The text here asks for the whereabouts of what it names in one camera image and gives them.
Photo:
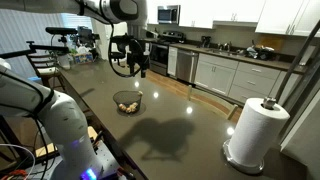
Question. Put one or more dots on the grey window blinds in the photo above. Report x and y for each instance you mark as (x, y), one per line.
(20, 33)

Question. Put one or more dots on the golden food pieces pile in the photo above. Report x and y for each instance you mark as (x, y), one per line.
(132, 107)

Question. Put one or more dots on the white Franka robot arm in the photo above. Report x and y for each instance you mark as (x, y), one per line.
(66, 123)

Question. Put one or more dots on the brown wooden chair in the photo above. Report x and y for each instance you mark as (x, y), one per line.
(46, 70)

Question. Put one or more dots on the grey metal stand poles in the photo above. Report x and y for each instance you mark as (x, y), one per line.
(296, 60)

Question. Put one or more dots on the white wall cabinet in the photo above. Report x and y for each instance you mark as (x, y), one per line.
(200, 13)
(283, 15)

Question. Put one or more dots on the chrome sink faucet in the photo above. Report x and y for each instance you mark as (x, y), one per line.
(226, 46)

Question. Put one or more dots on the colourful cardboard box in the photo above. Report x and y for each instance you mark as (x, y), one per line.
(83, 58)

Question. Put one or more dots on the white plastic bottle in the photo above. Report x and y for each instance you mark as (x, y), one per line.
(64, 61)

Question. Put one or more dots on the white paper towel roll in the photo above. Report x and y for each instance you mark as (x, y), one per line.
(256, 133)

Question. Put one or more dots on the white drawer base cabinets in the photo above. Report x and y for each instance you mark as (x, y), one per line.
(216, 75)

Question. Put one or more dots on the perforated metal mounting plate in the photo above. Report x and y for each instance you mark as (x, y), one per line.
(108, 158)

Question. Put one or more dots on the black device on tripod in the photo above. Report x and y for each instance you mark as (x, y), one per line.
(87, 35)

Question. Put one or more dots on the single golden food piece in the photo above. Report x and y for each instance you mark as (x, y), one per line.
(140, 93)

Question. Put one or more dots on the stainless steel microwave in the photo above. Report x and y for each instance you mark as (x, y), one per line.
(168, 14)

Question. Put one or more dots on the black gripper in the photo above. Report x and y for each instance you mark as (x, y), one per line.
(139, 53)

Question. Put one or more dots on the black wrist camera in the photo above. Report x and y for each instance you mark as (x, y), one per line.
(119, 45)

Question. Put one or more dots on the stainless steel dishwasher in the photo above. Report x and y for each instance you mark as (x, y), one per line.
(186, 65)

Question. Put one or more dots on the black dish rack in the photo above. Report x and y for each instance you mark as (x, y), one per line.
(261, 52)

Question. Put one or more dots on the stainless steel stove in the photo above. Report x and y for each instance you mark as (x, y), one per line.
(159, 56)

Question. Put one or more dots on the metal paper towel holder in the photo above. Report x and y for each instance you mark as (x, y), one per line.
(243, 167)

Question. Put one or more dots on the black coffee maker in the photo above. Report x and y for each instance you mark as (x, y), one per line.
(205, 41)

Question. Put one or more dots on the black camera on stand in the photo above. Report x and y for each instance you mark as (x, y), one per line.
(61, 30)

